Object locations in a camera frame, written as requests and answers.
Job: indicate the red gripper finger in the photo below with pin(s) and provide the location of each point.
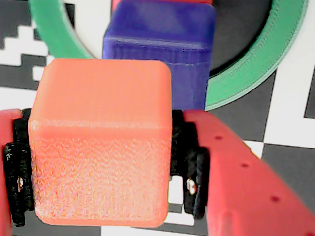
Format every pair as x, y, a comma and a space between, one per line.
14, 177
241, 191

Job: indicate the orange cube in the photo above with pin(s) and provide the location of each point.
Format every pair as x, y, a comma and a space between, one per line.
98, 147

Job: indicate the blue cube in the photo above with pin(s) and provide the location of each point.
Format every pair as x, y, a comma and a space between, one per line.
160, 29

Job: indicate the checkerboard marker mat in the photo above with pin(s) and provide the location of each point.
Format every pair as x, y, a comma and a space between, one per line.
290, 98

